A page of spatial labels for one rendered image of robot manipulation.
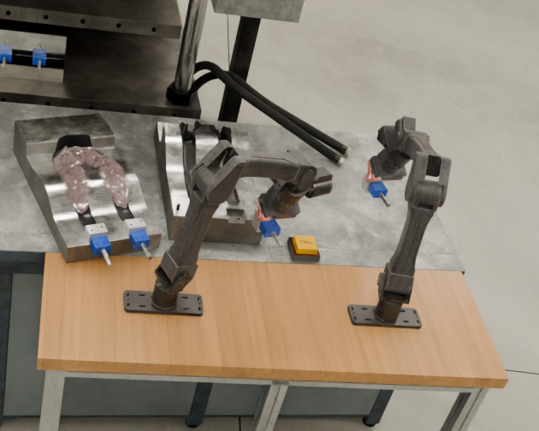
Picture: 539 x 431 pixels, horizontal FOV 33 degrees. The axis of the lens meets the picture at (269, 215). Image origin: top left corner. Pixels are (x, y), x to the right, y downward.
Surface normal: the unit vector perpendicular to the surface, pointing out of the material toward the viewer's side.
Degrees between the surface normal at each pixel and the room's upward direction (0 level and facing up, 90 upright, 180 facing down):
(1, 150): 0
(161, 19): 0
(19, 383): 90
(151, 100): 0
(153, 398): 90
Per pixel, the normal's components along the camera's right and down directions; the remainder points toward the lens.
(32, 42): 0.18, 0.63
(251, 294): 0.22, -0.77
